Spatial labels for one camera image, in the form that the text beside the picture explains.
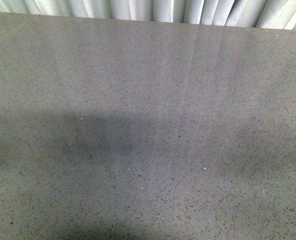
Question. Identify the white pleated curtain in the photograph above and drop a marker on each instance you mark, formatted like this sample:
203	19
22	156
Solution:
263	14

